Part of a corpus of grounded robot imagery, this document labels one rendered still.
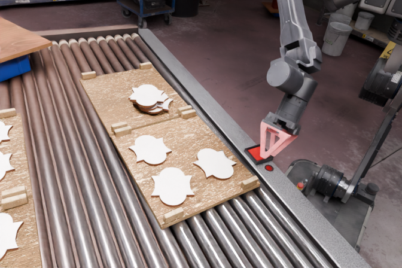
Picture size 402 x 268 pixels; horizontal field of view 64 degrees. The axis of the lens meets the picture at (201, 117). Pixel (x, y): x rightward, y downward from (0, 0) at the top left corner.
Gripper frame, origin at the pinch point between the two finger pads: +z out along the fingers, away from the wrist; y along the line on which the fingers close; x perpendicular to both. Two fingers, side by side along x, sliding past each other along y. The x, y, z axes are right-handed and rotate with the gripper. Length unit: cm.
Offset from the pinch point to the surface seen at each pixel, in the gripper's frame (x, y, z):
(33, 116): -85, -6, 30
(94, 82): -85, -30, 13
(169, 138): -38.0, -23.7, 15.6
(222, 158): -17.6, -25.4, 12.6
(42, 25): -359, -201, 20
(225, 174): -12.8, -20.4, 15.7
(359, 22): -44, -452, -176
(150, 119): -51, -27, 14
